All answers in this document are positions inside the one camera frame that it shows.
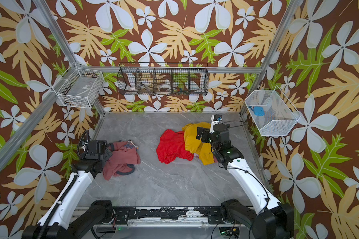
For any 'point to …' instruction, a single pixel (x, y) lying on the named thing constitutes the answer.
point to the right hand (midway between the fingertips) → (204, 127)
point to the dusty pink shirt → (124, 155)
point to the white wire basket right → (279, 115)
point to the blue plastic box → (258, 111)
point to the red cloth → (171, 145)
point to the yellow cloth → (194, 145)
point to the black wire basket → (163, 78)
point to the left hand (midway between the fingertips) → (97, 152)
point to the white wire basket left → (80, 87)
